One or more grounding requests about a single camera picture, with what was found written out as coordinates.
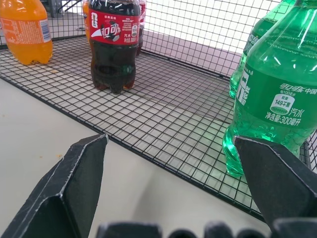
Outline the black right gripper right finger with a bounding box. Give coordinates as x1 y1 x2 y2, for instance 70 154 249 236
233 135 317 226

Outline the orange soda bottle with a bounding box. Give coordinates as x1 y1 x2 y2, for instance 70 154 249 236
0 0 53 66
82 0 91 43

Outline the green soda bottle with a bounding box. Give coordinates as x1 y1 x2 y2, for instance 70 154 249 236
222 0 317 178
229 0 296 99

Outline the red label cola bottle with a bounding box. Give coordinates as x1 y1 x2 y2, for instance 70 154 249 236
136 0 147 56
87 0 141 94

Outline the black wire mesh rack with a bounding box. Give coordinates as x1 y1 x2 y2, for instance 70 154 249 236
0 0 317 222

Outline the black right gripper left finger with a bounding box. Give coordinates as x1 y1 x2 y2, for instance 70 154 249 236
0 134 109 238

